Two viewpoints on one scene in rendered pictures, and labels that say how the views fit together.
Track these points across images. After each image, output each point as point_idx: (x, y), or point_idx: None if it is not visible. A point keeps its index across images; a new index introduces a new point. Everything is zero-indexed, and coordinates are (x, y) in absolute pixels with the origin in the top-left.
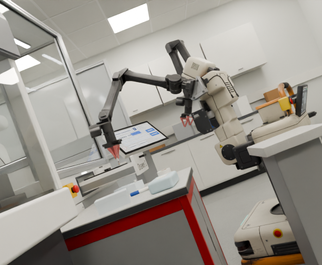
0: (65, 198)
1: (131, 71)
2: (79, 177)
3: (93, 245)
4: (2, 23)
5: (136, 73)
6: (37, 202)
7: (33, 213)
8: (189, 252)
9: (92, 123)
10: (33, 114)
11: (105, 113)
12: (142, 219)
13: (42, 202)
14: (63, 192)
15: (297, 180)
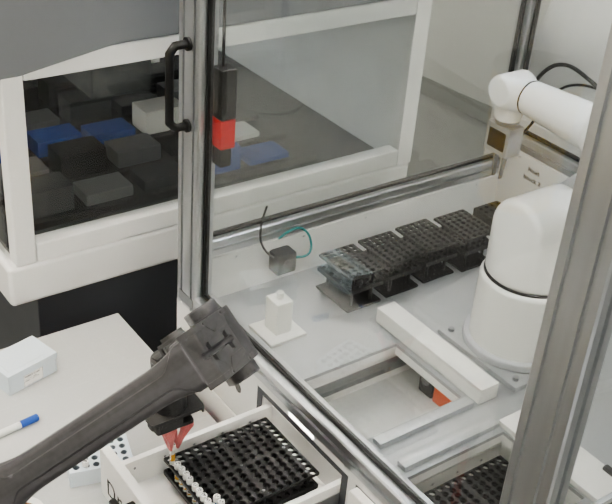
0: (0, 271)
1: (161, 359)
2: (271, 403)
3: None
4: None
5: (134, 379)
6: None
7: None
8: None
9: (527, 457)
10: (5, 164)
11: (169, 339)
12: None
13: None
14: (0, 265)
15: None
